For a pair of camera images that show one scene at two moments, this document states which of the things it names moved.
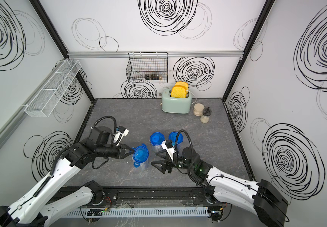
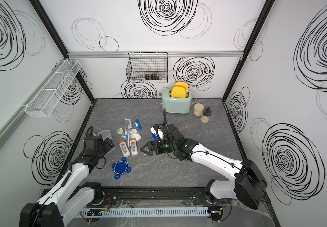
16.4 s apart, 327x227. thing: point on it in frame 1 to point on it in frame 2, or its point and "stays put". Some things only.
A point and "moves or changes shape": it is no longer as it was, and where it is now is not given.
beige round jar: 198,109 stays put
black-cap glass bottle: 206,113 stays put
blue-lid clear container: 140,157 moves or changes shape
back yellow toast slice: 182,83 stays put
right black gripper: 166,163 to 150,152
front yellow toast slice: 178,91 stays put
